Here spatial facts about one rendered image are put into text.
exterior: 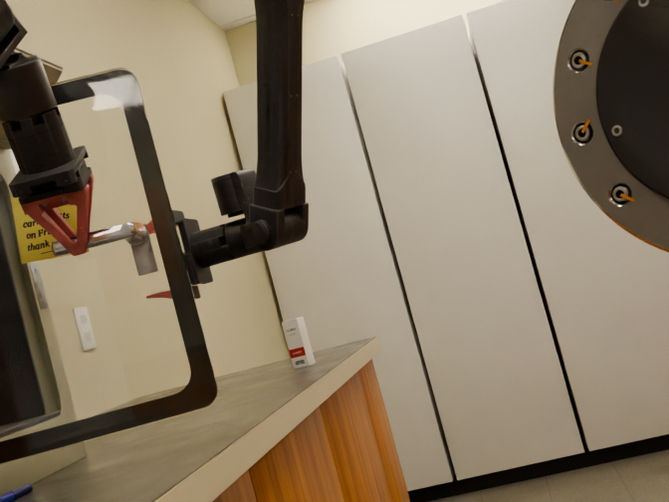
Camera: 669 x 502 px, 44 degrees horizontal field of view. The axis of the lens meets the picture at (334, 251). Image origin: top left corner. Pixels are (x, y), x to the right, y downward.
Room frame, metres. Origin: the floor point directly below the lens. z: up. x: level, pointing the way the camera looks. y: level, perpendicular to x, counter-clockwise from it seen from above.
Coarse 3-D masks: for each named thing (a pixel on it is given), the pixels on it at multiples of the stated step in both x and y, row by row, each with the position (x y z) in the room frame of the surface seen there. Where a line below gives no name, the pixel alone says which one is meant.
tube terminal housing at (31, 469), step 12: (36, 456) 1.10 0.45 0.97; (48, 456) 1.12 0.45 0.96; (60, 456) 1.15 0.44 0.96; (72, 456) 1.18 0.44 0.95; (84, 456) 1.21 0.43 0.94; (0, 468) 1.02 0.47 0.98; (12, 468) 1.04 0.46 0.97; (24, 468) 1.07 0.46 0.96; (36, 468) 1.09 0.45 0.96; (48, 468) 1.12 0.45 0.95; (60, 468) 1.14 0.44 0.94; (0, 480) 1.01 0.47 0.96; (12, 480) 1.04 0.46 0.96; (24, 480) 1.06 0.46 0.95; (36, 480) 1.08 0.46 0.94; (0, 492) 1.01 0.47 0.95
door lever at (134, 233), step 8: (120, 224) 0.88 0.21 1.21; (128, 224) 0.87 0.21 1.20; (136, 224) 0.92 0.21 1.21; (96, 232) 0.87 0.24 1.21; (104, 232) 0.87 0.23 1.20; (112, 232) 0.87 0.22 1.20; (120, 232) 0.87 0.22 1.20; (128, 232) 0.87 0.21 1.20; (136, 232) 0.90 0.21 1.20; (144, 232) 0.92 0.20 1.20; (72, 240) 0.87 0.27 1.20; (88, 240) 0.87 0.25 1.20; (96, 240) 0.87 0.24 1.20; (104, 240) 0.87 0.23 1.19; (112, 240) 0.88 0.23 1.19; (128, 240) 0.92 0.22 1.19; (136, 240) 0.92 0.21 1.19; (56, 248) 0.87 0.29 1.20; (64, 248) 0.87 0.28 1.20; (88, 248) 0.88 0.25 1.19
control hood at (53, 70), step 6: (18, 48) 1.08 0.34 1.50; (24, 48) 1.10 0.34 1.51; (24, 54) 1.10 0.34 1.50; (30, 54) 1.11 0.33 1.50; (36, 54) 1.13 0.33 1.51; (42, 60) 1.14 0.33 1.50; (48, 60) 1.16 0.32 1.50; (48, 66) 1.16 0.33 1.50; (54, 66) 1.18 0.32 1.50; (60, 66) 1.19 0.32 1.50; (48, 72) 1.17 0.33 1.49; (54, 72) 1.18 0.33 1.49; (60, 72) 1.19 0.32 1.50; (48, 78) 1.17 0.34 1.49; (54, 78) 1.19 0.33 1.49
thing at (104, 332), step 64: (0, 128) 0.92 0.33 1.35; (128, 128) 0.93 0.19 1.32; (0, 192) 0.92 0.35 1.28; (128, 192) 0.92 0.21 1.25; (0, 256) 0.91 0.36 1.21; (64, 256) 0.92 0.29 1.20; (128, 256) 0.92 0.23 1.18; (0, 320) 0.91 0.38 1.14; (64, 320) 0.92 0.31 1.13; (128, 320) 0.92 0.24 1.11; (192, 320) 0.93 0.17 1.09; (0, 384) 0.91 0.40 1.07; (64, 384) 0.92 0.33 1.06; (128, 384) 0.92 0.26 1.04; (192, 384) 0.93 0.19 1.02; (0, 448) 0.91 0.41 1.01
